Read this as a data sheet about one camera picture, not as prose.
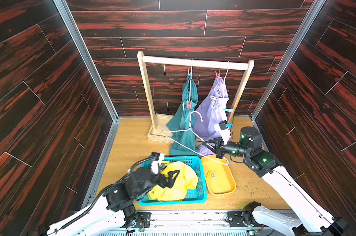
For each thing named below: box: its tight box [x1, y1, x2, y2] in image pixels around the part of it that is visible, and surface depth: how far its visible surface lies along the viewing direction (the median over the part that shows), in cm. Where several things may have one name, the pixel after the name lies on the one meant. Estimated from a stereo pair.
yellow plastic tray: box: [201, 154, 237, 196], surface depth 88 cm
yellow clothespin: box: [205, 169, 213, 180], surface depth 90 cm
